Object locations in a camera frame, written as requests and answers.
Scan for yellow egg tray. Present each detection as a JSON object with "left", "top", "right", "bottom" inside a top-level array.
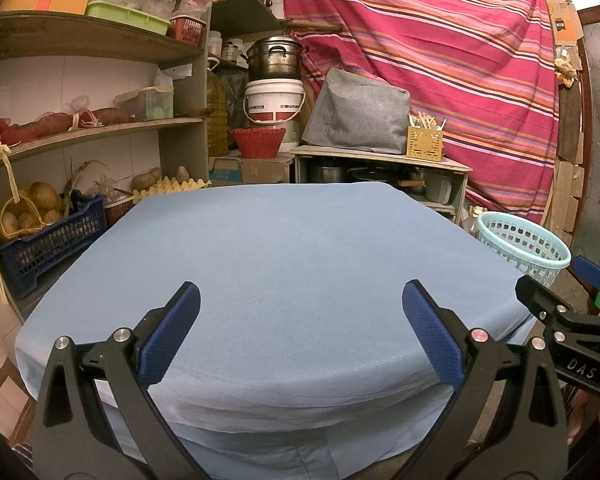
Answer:
[{"left": 132, "top": 177, "right": 211, "bottom": 204}]

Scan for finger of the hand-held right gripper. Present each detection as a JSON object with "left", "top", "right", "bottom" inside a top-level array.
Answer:
[
  {"left": 573, "top": 256, "right": 600, "bottom": 311},
  {"left": 515, "top": 275, "right": 600, "bottom": 356}
]

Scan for blue tablecloth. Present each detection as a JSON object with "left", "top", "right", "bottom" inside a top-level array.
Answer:
[{"left": 14, "top": 182, "right": 536, "bottom": 480}]

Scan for white plastic container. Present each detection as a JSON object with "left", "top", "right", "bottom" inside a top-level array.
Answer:
[{"left": 426, "top": 170, "right": 453, "bottom": 204}]

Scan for yellow flat box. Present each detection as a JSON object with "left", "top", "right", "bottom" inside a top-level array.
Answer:
[{"left": 0, "top": 0, "right": 89, "bottom": 16}]

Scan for brown cardboard box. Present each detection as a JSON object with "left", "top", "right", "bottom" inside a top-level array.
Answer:
[{"left": 209, "top": 155, "right": 295, "bottom": 186}]

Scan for sweet potato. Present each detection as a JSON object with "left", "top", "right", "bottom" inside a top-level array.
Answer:
[{"left": 90, "top": 107, "right": 135, "bottom": 125}]

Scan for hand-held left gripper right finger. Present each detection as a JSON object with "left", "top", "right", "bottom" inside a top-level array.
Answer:
[{"left": 402, "top": 280, "right": 570, "bottom": 480}]

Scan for dark blue plastic crate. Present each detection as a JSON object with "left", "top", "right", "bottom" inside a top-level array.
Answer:
[{"left": 0, "top": 191, "right": 108, "bottom": 300}]

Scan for brown cardboard sheet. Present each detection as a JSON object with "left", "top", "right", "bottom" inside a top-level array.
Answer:
[{"left": 542, "top": 0, "right": 583, "bottom": 46}]

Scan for small wooden cabinet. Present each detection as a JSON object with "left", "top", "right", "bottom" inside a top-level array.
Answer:
[{"left": 291, "top": 145, "right": 473, "bottom": 226}]

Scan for clear bottle with yellow cap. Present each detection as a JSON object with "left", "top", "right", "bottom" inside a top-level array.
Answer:
[{"left": 467, "top": 205, "right": 488, "bottom": 233}]

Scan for dark frying pan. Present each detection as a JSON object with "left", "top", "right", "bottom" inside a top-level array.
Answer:
[{"left": 350, "top": 166, "right": 401, "bottom": 183}]

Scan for grey fabric bag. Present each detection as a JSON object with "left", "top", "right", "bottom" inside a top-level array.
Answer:
[{"left": 301, "top": 67, "right": 411, "bottom": 156}]

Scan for green plastic tray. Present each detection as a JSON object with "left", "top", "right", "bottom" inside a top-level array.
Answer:
[{"left": 84, "top": 0, "right": 172, "bottom": 36}]

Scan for stacked cardboard pieces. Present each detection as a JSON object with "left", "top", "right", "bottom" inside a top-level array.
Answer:
[{"left": 550, "top": 157, "right": 586, "bottom": 241}]

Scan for wicker basket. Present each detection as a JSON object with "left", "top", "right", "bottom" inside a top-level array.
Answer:
[{"left": 0, "top": 195, "right": 65, "bottom": 238}]

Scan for small red plastic basket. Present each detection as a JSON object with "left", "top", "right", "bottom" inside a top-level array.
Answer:
[{"left": 170, "top": 16, "right": 207, "bottom": 45}]

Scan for light blue plastic basket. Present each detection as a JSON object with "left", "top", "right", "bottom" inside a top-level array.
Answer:
[{"left": 476, "top": 211, "right": 572, "bottom": 286}]

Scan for bundle of wooden utensils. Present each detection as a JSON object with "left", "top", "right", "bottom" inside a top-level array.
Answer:
[{"left": 409, "top": 110, "right": 448, "bottom": 132}]

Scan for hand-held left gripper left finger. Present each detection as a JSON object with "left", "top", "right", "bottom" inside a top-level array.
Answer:
[{"left": 32, "top": 281, "right": 205, "bottom": 480}]

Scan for person's right hand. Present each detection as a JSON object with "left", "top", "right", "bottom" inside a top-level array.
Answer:
[{"left": 570, "top": 387, "right": 600, "bottom": 441}]

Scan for large metal pot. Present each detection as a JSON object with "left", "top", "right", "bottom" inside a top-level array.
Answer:
[{"left": 245, "top": 36, "right": 308, "bottom": 81}]

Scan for yellow perforated utensil holder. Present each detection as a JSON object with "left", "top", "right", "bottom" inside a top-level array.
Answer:
[{"left": 406, "top": 126, "right": 445, "bottom": 162}]

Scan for red striped hanging cloth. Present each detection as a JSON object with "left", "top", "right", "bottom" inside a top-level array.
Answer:
[{"left": 280, "top": 0, "right": 561, "bottom": 223}]

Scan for white plastic bucket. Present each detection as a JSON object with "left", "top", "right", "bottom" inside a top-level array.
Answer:
[{"left": 243, "top": 79, "right": 307, "bottom": 126}]

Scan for small steel pot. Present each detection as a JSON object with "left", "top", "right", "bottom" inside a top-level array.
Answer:
[{"left": 307, "top": 160, "right": 348, "bottom": 184}]

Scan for wooden shelf unit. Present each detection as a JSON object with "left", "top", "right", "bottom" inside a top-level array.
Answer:
[{"left": 0, "top": 0, "right": 215, "bottom": 311}]

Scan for red woven plastic bowl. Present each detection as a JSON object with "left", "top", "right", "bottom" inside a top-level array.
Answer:
[{"left": 230, "top": 127, "right": 287, "bottom": 159}]

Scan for large yellow oil bottle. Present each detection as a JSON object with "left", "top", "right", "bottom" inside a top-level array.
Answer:
[{"left": 207, "top": 57, "right": 229, "bottom": 157}]

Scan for clear plastic storage container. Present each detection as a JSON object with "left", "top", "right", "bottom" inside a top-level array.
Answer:
[{"left": 114, "top": 85, "right": 175, "bottom": 121}]

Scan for red mesh bag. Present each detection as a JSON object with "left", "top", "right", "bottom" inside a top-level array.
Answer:
[{"left": 0, "top": 110, "right": 75, "bottom": 153}]

